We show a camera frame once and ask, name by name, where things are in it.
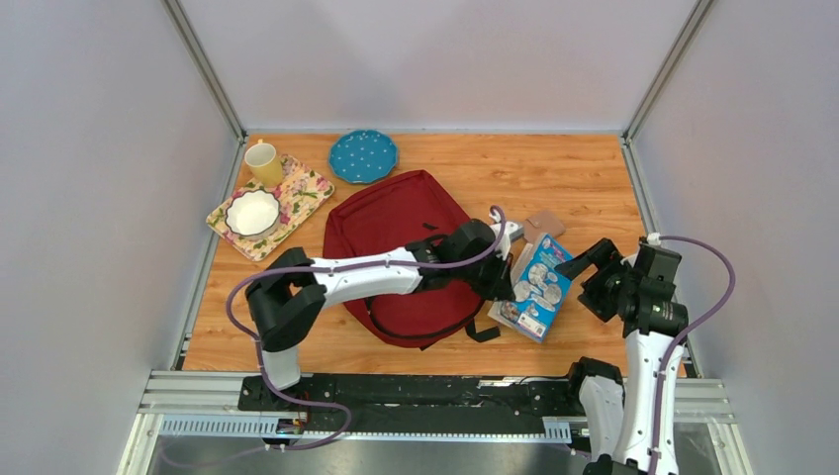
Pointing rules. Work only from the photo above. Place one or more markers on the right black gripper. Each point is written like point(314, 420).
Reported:
point(598, 253)

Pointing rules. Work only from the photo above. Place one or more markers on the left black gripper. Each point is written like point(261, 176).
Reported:
point(500, 286)

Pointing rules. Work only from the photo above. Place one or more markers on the blue comic book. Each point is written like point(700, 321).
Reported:
point(539, 290)

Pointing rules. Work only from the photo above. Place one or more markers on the red backpack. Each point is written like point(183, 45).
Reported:
point(396, 223)

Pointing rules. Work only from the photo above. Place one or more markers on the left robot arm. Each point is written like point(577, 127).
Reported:
point(285, 300)

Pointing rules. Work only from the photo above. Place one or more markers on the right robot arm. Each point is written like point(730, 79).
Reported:
point(631, 415)

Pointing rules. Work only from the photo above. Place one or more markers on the brown leather wallet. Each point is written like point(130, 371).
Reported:
point(543, 222)

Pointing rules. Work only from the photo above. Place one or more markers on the blue polka dot plate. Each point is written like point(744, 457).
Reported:
point(363, 157)

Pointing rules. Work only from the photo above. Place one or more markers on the floral rectangular tray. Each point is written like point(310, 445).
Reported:
point(301, 193)

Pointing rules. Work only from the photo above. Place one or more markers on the white scalloped bowl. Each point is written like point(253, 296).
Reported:
point(254, 214)

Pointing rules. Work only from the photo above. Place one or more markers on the yellow mug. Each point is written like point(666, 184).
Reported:
point(263, 161)

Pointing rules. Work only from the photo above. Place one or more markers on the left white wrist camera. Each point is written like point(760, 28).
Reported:
point(506, 235)

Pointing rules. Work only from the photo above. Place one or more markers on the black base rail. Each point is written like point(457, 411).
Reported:
point(334, 406)

